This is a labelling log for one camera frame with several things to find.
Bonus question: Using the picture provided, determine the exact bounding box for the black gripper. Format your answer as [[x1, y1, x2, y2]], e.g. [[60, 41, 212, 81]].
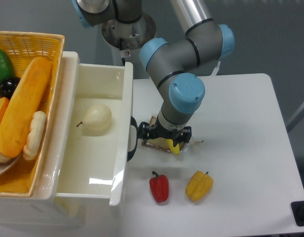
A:
[[137, 121, 192, 148]]

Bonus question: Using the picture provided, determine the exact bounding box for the white top drawer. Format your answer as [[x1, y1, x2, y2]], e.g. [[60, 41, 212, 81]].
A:
[[57, 62, 133, 206]]

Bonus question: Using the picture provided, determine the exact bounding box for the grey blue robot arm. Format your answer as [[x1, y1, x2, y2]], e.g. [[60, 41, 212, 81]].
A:
[[73, 0, 235, 145]]

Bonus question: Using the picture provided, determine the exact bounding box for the white drawer cabinet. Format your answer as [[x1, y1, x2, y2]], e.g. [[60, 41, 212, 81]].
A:
[[0, 52, 125, 225]]

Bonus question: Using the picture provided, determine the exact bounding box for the wrapped bread slice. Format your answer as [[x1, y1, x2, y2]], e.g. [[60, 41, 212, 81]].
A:
[[141, 116, 204, 155]]

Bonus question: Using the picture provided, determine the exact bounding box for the yellow toy banana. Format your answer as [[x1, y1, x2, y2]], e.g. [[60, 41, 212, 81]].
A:
[[165, 139, 180, 155]]

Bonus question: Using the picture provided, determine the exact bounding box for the red toy bell pepper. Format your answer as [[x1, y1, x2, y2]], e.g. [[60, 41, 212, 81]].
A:
[[149, 171, 169, 203]]

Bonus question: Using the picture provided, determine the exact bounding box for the yellow toy bell pepper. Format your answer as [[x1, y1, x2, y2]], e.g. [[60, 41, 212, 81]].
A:
[[185, 171, 214, 202]]

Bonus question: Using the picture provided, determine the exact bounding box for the white toy pear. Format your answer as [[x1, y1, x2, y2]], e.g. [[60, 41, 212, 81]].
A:
[[76, 104, 112, 136]]

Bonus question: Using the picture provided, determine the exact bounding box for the small white braided bread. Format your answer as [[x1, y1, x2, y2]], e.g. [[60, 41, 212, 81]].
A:
[[23, 111, 46, 160]]

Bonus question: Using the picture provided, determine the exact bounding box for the orange baguette loaf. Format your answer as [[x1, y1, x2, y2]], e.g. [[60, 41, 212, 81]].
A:
[[0, 57, 52, 158]]

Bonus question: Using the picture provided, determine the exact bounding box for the black device at table edge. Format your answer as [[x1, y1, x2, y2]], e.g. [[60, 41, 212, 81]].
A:
[[291, 200, 304, 227]]

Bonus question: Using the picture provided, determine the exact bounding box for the black toy fruit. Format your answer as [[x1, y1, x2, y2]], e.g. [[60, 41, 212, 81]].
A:
[[0, 77, 21, 100]]

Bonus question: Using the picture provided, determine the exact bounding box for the yellow wicker basket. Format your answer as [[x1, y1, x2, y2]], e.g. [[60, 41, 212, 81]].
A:
[[0, 31, 65, 198]]

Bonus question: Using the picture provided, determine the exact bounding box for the green toy vegetable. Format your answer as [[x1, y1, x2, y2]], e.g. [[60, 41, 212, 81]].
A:
[[0, 49, 15, 83]]

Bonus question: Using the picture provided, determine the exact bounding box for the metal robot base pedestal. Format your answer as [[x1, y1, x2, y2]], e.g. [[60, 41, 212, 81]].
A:
[[102, 13, 156, 79]]

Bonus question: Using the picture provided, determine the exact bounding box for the white frame at right edge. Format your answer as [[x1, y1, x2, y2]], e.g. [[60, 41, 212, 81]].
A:
[[286, 101, 304, 133]]

